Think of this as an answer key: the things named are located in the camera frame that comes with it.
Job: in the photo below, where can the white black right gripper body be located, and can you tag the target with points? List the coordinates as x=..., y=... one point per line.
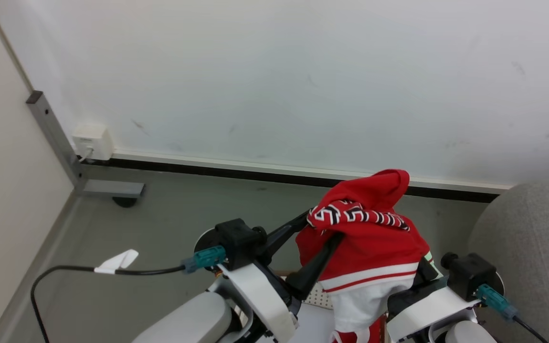
x=427, y=309

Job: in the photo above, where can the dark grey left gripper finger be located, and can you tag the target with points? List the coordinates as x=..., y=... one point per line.
x=313, y=267
x=286, y=231

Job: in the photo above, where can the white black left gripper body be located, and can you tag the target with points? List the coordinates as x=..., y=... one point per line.
x=265, y=295

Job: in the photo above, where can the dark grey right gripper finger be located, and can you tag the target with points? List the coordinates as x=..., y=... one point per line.
x=426, y=275

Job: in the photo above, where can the red white basketball jersey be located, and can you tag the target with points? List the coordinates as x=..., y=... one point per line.
x=374, y=243

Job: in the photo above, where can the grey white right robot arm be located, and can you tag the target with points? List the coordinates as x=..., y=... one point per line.
x=465, y=333

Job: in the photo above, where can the white perforated laundry basket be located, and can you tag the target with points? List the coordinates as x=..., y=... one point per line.
x=320, y=296

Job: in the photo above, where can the white black baseboard strip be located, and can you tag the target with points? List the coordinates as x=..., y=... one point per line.
x=279, y=171

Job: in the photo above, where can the grey fabric sofa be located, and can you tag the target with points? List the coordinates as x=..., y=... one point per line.
x=532, y=257

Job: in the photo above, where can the black caster wheel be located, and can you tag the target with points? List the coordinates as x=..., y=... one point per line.
x=124, y=201

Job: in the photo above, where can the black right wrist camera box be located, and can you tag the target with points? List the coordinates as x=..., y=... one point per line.
x=467, y=274

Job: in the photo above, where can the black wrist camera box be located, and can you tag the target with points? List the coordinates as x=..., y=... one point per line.
x=238, y=240
x=467, y=274

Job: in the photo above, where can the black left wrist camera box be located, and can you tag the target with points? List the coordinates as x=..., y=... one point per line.
x=238, y=240

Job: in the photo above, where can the white wall outlet box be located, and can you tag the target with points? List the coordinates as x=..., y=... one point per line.
x=94, y=140

